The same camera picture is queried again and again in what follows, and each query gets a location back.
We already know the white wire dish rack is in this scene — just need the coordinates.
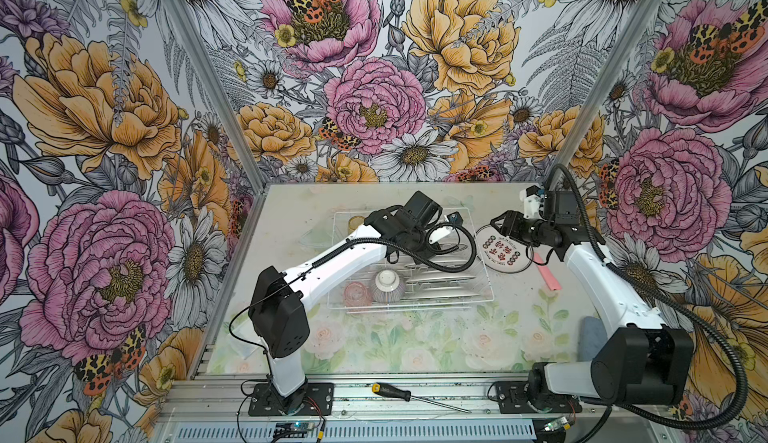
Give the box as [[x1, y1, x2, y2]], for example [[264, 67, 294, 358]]
[[326, 206, 495, 313]]

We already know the blue grey cloth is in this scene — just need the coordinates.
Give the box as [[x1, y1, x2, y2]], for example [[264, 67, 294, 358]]
[[577, 316, 608, 362]]

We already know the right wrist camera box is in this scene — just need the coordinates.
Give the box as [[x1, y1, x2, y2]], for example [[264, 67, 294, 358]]
[[520, 185, 544, 219]]

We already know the small green circuit board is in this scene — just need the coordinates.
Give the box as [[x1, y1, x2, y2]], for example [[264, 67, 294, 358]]
[[272, 422, 309, 439]]

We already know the amber glass cup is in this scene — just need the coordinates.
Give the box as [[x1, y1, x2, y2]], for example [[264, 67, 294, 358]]
[[347, 215, 365, 234]]

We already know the pink glass cup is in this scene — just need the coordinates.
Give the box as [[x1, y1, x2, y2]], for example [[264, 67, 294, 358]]
[[343, 281, 373, 308]]

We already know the plate with red characters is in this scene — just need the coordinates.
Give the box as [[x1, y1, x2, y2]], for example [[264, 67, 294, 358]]
[[475, 225, 532, 274]]

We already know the pink silicone utensil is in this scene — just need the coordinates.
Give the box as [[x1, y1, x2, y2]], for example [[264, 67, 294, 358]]
[[535, 262, 562, 292]]

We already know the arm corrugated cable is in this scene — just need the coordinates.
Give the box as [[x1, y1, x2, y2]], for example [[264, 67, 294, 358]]
[[299, 204, 479, 276], [543, 163, 750, 432]]

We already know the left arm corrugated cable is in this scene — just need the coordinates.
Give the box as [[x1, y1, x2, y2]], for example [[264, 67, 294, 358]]
[[299, 204, 479, 276]]

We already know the yellow handled screwdriver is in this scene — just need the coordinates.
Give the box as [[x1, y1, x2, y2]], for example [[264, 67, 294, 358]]
[[371, 382, 470, 414]]

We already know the aluminium corner post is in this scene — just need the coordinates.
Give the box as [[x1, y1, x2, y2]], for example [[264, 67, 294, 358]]
[[160, 0, 268, 196], [545, 0, 662, 190]]

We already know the aluminium corner post right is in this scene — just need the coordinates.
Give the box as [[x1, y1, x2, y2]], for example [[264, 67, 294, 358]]
[[545, 0, 662, 190]]

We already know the aluminium corner post left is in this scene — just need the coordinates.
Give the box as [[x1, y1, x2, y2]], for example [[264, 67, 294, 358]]
[[160, 0, 268, 196]]

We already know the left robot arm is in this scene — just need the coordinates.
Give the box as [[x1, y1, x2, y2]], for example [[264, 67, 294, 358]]
[[247, 191, 442, 401]]

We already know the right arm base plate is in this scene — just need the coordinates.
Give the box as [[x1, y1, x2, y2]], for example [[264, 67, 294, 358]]
[[487, 380, 583, 415]]

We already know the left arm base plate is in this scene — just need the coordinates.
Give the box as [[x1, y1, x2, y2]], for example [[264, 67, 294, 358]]
[[248, 382, 335, 417]]

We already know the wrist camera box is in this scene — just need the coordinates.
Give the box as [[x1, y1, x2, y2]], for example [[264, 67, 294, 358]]
[[427, 212, 463, 244], [520, 185, 544, 219]]

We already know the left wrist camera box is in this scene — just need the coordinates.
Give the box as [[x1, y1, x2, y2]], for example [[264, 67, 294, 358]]
[[427, 212, 463, 244]]

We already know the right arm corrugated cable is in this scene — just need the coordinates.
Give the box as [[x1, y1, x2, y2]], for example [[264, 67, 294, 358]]
[[543, 163, 750, 432]]

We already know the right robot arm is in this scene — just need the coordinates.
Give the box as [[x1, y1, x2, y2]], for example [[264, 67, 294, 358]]
[[491, 185, 694, 408]]

